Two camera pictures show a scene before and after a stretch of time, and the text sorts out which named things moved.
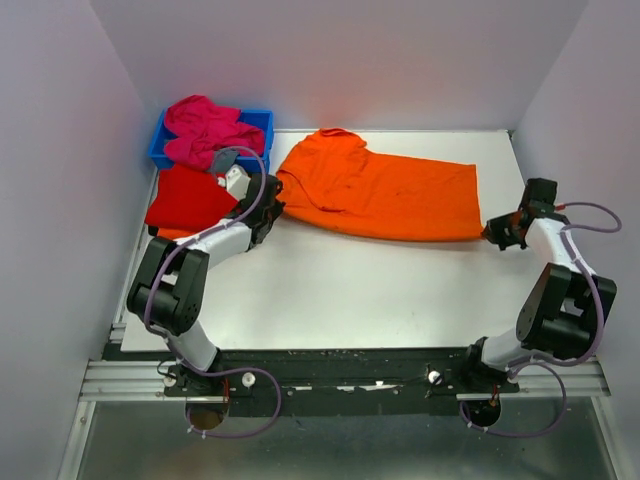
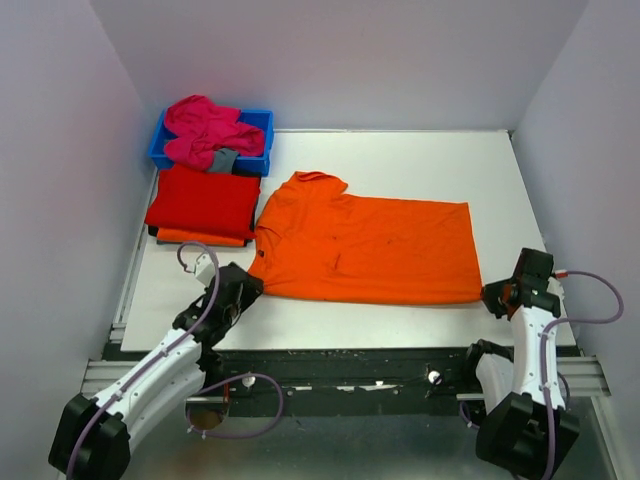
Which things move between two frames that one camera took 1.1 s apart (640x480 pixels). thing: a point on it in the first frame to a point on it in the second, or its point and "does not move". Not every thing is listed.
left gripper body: (273, 212) to (251, 290)
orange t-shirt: (331, 178) to (314, 240)
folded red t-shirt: (187, 199) does not move
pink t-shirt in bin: (198, 129) does not move
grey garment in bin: (223, 159) does not move
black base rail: (337, 382) does not move
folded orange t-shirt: (171, 233) does not move
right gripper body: (502, 232) to (495, 292)
